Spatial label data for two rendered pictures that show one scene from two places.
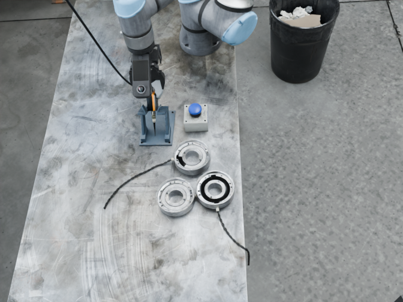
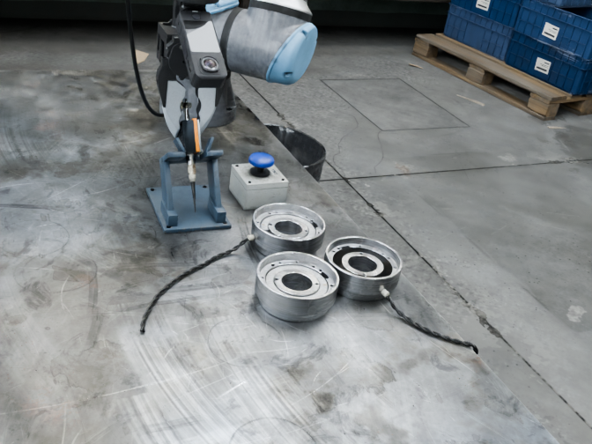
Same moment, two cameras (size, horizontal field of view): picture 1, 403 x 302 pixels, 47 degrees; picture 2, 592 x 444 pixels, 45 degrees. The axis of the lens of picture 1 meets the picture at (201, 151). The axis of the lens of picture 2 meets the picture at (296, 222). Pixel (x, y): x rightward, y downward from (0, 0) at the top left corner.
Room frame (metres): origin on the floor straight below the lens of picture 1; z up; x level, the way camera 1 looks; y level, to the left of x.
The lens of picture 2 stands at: (-0.02, 0.53, 1.34)
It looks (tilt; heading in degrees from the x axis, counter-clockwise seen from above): 30 degrees down; 324
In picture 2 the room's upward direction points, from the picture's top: 9 degrees clockwise
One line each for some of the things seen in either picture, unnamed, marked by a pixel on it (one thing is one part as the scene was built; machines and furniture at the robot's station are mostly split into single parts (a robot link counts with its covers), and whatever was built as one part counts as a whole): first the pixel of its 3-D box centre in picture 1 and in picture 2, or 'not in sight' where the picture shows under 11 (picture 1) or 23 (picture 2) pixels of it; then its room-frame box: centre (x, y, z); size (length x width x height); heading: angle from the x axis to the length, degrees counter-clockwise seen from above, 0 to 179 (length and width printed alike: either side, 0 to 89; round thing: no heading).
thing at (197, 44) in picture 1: (200, 29); (199, 88); (1.19, -0.05, 0.85); 0.15 x 0.15 x 0.10
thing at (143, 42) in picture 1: (137, 35); not in sight; (0.88, 0.12, 1.14); 0.08 x 0.08 x 0.05
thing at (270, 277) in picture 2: (176, 198); (295, 287); (0.58, 0.09, 0.82); 0.08 x 0.08 x 0.02
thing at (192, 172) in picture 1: (192, 157); (287, 233); (0.70, 0.03, 0.82); 0.10 x 0.10 x 0.04
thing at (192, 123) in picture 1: (196, 115); (257, 182); (0.85, 0.00, 0.82); 0.08 x 0.07 x 0.05; 173
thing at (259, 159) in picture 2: (195, 112); (260, 170); (0.84, 0.00, 0.85); 0.04 x 0.04 x 0.05
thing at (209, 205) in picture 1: (214, 190); (361, 269); (0.59, -0.02, 0.82); 0.10 x 0.10 x 0.04
